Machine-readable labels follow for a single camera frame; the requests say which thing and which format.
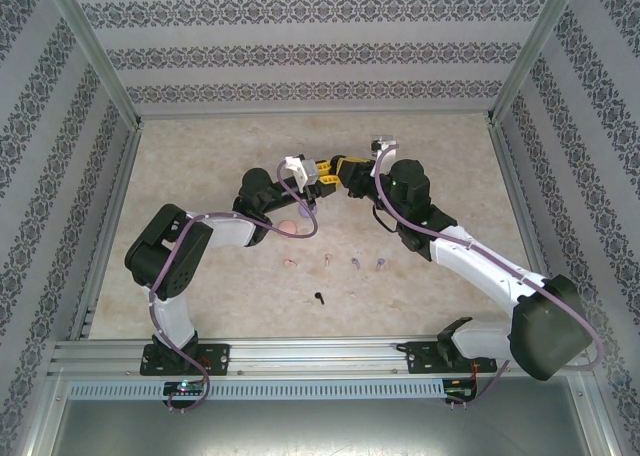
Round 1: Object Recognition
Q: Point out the right control circuit board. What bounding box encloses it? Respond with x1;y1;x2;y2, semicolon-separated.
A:
445;378;479;401

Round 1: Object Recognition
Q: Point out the control circuit board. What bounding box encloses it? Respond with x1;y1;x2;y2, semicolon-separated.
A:
163;380;206;397
445;378;479;401

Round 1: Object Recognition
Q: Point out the left control circuit board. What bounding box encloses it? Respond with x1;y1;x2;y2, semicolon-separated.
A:
163;380;206;397

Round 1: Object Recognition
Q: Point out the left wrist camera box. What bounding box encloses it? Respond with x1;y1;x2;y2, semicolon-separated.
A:
283;154;321;188

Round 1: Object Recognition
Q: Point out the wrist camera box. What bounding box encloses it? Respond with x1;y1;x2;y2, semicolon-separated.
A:
369;134;400;158
283;154;321;188

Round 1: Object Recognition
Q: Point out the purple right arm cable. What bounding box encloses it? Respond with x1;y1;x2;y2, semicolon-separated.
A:
372;143;604;410

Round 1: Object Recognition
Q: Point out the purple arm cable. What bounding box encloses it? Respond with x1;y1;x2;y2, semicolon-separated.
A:
148;159;319;411
372;143;604;410

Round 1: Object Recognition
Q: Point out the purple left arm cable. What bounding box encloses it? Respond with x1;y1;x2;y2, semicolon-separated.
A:
148;159;319;411

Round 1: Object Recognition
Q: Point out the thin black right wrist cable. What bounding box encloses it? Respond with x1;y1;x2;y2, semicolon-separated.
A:
371;203;401;233

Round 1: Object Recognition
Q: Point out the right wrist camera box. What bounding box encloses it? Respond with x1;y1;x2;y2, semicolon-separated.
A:
369;134;400;158

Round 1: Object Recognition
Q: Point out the aluminium right side rail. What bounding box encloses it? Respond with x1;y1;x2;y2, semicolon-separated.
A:
487;120;571;337

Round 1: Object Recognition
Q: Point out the aluminium left side rail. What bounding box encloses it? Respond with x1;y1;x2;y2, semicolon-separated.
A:
68;124;145;341

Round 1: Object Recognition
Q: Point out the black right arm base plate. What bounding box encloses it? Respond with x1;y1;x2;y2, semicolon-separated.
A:
405;340;499;376

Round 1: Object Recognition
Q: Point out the aluminium mounting rail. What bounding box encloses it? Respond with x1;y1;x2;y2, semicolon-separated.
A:
47;339;587;378

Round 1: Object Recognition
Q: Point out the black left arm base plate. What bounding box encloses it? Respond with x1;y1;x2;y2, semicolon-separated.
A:
139;343;231;377

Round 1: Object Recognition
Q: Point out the aluminium right frame post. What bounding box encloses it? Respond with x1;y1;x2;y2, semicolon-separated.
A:
485;0;585;126

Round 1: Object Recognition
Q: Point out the aluminium frame post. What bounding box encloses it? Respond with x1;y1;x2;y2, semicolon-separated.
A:
485;0;585;126
38;0;145;128

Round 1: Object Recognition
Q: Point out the slotted grey cable duct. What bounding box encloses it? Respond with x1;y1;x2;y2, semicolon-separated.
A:
67;379;447;400

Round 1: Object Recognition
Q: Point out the aluminium left frame post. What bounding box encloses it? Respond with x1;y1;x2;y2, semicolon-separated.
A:
38;0;145;128

